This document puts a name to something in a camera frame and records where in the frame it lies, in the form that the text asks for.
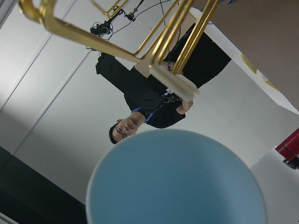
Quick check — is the gold wire cup holder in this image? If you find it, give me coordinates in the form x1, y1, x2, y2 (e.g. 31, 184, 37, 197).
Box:
18, 0, 220, 101

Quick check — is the light blue plastic cup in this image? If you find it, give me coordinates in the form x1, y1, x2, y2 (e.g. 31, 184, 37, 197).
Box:
86, 130, 267, 224

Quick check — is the black tripod camera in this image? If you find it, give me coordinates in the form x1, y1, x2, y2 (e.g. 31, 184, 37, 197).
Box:
90, 0, 144, 41

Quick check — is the person in black shirt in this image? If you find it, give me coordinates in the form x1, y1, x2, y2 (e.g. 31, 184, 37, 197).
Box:
95, 34, 231, 144

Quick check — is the red cylinder object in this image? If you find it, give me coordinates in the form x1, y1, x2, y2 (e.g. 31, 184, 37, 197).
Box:
275, 129, 299, 161

